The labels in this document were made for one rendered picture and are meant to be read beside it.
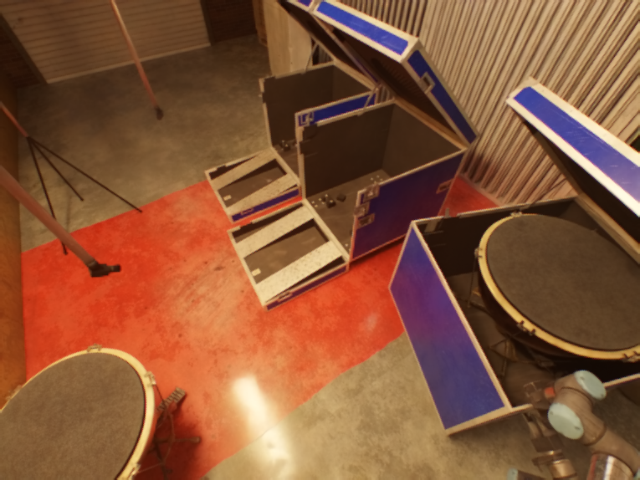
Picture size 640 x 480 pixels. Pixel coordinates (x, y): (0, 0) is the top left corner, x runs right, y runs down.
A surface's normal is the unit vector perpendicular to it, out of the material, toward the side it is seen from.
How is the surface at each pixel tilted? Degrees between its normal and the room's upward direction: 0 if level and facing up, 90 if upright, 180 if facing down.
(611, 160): 52
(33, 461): 0
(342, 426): 0
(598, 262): 0
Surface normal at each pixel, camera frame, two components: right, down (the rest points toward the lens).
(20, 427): 0.00, -0.62
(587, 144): -0.77, -0.26
